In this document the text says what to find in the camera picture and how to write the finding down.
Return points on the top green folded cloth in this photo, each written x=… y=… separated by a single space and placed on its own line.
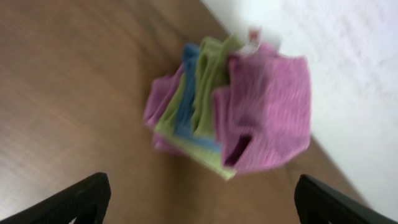
x=211 y=72

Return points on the green folded cloth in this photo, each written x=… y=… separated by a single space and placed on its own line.
x=199 y=152
x=211 y=72

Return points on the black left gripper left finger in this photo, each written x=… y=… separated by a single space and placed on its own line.
x=84 y=202

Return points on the lower green folded cloth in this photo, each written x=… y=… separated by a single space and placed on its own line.
x=199 y=152

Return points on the blue folded cloth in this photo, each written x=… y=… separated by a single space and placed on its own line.
x=183 y=126

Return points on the bottom purple folded cloth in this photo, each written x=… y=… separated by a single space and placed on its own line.
x=160 y=113

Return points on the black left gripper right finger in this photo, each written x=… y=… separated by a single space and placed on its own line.
x=318 y=203

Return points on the purple microfiber cloth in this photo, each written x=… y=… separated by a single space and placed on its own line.
x=262 y=118

